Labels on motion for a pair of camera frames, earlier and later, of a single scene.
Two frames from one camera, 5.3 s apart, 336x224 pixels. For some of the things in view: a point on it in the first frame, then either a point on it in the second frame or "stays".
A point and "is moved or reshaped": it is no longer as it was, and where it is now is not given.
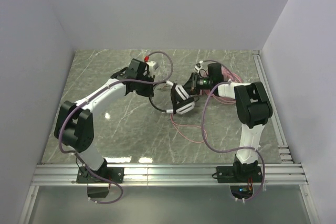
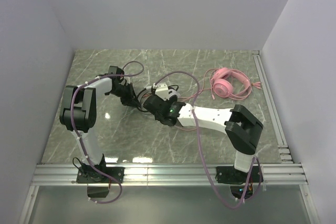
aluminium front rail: x=137 y=174 stays
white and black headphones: x=181 y=102 is moved or reshaped
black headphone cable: x=155 y=107 is moved or reshaped
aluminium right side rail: x=275 y=119 stays
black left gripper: x=146 y=87 → x=128 y=96
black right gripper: x=191 y=85 → x=147 y=100
